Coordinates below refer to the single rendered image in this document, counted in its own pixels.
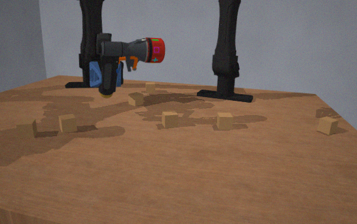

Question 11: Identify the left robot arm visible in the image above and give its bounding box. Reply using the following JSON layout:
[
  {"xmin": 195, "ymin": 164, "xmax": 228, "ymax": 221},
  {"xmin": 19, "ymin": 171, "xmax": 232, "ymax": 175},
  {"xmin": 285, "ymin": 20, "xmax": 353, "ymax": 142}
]
[{"xmin": 197, "ymin": 0, "xmax": 253, "ymax": 103}]

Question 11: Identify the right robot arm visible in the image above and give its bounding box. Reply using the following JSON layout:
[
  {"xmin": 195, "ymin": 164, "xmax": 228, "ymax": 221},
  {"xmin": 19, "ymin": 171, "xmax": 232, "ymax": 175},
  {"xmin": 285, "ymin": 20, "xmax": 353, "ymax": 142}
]
[{"xmin": 65, "ymin": 0, "xmax": 111, "ymax": 88}]

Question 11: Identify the grey pistol-grip hose nozzle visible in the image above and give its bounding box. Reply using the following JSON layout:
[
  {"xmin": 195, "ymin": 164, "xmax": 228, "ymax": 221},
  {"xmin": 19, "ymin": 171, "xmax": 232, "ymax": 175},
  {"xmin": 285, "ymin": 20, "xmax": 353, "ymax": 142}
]
[{"xmin": 98, "ymin": 37, "xmax": 165, "ymax": 98}]

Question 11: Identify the small tan block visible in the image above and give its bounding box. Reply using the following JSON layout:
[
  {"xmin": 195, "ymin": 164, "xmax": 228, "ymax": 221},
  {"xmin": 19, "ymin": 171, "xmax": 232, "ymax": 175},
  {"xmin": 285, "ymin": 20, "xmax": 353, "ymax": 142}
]
[
  {"xmin": 162, "ymin": 111, "xmax": 179, "ymax": 128},
  {"xmin": 16, "ymin": 119, "xmax": 37, "ymax": 139},
  {"xmin": 58, "ymin": 114, "xmax": 77, "ymax": 133},
  {"xmin": 128, "ymin": 92, "xmax": 144, "ymax": 106},
  {"xmin": 146, "ymin": 82, "xmax": 155, "ymax": 93},
  {"xmin": 317, "ymin": 116, "xmax": 339, "ymax": 135},
  {"xmin": 216, "ymin": 113, "xmax": 233, "ymax": 130}
]

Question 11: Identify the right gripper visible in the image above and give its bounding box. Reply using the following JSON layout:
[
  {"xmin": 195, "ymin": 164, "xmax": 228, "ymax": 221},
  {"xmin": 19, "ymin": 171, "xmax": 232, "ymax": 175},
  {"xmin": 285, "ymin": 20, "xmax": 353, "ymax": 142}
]
[{"xmin": 85, "ymin": 60, "xmax": 124, "ymax": 87}]

